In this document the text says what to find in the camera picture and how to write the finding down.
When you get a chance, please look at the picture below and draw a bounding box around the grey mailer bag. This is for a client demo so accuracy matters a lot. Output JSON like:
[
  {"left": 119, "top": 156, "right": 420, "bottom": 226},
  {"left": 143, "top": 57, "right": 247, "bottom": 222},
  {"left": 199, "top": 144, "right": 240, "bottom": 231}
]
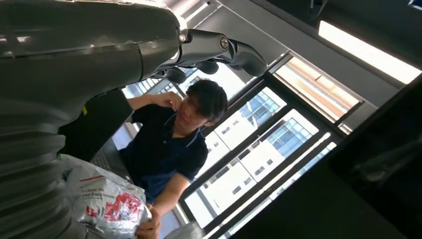
[{"left": 61, "top": 154, "right": 153, "bottom": 239}]

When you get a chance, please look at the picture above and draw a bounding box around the person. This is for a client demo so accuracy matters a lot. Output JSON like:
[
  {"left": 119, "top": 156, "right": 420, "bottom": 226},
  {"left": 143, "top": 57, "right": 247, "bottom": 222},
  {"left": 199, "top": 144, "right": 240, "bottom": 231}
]
[{"left": 118, "top": 79, "right": 229, "bottom": 239}]

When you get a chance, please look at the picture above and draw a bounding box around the black laptop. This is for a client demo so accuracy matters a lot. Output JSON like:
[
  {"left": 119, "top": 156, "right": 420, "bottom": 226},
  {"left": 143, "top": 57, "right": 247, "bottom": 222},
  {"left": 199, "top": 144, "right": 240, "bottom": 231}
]
[{"left": 57, "top": 88, "right": 135, "bottom": 184}]

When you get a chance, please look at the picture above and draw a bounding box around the black framed window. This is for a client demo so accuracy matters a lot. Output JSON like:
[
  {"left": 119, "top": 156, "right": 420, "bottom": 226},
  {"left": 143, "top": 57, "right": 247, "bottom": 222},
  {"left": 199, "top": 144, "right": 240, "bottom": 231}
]
[{"left": 121, "top": 52, "right": 365, "bottom": 239}]

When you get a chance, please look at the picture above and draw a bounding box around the ceiling light panel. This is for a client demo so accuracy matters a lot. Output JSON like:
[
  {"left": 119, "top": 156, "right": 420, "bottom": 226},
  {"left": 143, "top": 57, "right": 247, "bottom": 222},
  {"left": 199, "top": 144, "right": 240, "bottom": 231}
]
[{"left": 317, "top": 20, "right": 422, "bottom": 85}]

